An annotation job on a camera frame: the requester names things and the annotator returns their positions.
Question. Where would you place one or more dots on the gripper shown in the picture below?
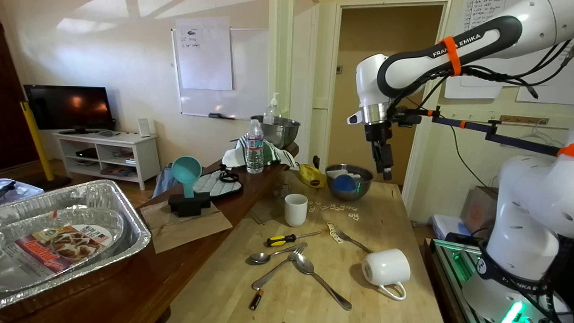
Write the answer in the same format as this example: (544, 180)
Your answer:
(379, 133)

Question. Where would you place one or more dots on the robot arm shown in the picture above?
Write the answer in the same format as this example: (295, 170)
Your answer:
(529, 211)

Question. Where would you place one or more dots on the white mug without print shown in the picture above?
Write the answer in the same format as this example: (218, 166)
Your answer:
(296, 211)

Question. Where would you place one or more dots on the small metal bowl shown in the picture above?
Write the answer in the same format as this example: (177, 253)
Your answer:
(361, 179)

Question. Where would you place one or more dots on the blue ball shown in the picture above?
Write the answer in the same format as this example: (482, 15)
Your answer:
(344, 184)

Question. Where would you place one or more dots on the yellow bag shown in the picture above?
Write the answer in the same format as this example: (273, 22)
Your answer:
(311, 176)

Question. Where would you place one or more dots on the scattered letter tiles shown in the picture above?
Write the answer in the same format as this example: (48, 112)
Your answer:
(334, 207)

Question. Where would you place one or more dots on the large metal bowl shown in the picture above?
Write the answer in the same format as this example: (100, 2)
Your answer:
(282, 132)

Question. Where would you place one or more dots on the row of letter tiles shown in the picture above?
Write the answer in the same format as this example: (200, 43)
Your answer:
(334, 233)

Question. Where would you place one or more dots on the clear pump bottle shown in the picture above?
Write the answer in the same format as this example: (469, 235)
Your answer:
(271, 112)

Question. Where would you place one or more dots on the short metal fork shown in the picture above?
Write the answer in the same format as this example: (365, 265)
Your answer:
(352, 241)

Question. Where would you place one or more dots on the white flat box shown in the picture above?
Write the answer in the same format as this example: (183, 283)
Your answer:
(448, 224)

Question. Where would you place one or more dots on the clear water bottle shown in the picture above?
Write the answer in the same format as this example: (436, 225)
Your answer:
(254, 150)

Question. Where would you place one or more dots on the cardboard box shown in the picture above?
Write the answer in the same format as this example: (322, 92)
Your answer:
(480, 208)

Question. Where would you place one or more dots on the dark blue pole stand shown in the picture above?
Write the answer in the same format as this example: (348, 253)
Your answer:
(515, 140)

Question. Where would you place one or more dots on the yellow black screwdriver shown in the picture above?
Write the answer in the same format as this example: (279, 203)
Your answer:
(282, 240)

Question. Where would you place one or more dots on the whiteboard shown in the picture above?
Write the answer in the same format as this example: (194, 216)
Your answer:
(249, 72)

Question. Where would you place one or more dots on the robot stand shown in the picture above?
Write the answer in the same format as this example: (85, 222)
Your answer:
(444, 264)

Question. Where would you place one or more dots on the wooden coat rack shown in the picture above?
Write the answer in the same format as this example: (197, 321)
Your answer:
(524, 120)

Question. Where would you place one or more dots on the white green striped towel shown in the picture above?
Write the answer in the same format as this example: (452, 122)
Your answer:
(233, 157)

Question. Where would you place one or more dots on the large metal spoon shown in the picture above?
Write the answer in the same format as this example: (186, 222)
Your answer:
(307, 265)

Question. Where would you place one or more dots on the whiteboard eraser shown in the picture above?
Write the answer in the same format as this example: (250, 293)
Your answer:
(220, 116)

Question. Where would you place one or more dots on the small metal spoon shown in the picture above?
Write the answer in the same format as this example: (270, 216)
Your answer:
(260, 257)

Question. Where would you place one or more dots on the quilted pot holder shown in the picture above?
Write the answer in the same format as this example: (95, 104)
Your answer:
(213, 186)

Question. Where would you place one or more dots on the long metal fork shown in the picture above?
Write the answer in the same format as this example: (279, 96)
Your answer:
(273, 272)

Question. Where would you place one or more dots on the white paper sheet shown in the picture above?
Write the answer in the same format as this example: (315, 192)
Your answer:
(204, 56)

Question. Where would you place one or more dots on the teal measuring cup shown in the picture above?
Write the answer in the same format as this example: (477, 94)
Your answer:
(186, 171)

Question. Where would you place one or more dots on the black block base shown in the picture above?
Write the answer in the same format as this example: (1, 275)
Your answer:
(188, 205)

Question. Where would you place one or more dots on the small black orange lighter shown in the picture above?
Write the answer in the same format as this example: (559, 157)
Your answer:
(256, 299)

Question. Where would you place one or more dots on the brown paper bag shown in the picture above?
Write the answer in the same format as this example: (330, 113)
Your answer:
(193, 229)

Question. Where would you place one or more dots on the blue cloth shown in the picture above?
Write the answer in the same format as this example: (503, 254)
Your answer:
(163, 181)

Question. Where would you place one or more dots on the small white speaker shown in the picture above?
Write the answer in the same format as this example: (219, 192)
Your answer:
(144, 128)

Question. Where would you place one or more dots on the white television stand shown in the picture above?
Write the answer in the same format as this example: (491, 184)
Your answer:
(143, 152)

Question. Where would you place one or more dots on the large foil tray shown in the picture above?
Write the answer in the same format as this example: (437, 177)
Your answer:
(116, 202)

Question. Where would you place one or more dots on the television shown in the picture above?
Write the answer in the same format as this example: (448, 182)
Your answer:
(67, 107)

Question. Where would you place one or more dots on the round foil pan with label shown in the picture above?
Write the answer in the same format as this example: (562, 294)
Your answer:
(67, 242)

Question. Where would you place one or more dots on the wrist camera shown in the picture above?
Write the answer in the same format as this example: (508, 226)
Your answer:
(406, 118)

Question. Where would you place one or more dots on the row of wall papers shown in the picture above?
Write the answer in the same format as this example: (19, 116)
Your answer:
(489, 78)

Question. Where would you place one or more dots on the yellow post with black base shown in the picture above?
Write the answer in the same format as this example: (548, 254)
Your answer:
(38, 143)

